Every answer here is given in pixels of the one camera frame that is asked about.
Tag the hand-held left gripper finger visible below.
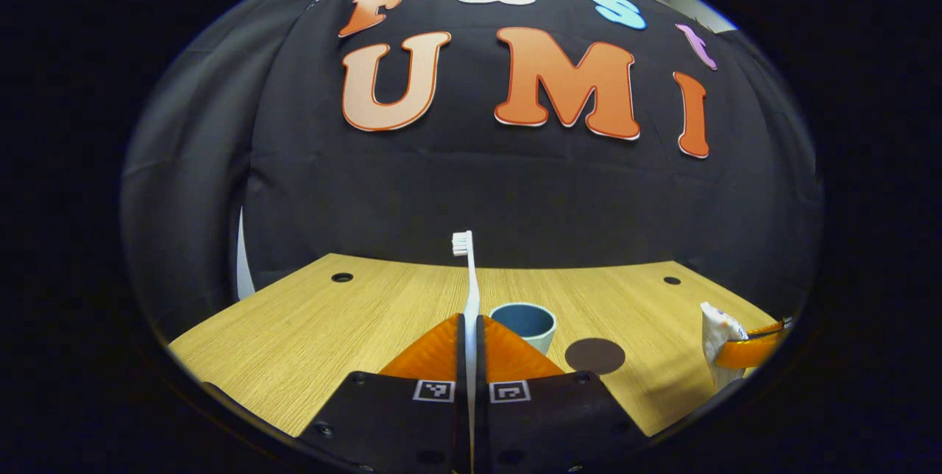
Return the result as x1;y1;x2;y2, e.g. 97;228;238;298
294;313;470;474
475;314;652;474

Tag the white toothpaste tube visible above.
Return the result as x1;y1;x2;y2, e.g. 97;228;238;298
699;301;751;394

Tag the pale green cup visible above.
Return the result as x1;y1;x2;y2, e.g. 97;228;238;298
489;302;557;356

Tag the white toothbrush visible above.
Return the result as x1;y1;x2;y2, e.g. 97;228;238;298
451;230;481;460

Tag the dark brown round coaster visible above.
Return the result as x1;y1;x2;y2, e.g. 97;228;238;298
564;337;627;376

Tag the black backdrop cloth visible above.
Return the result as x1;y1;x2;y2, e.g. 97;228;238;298
121;0;824;342

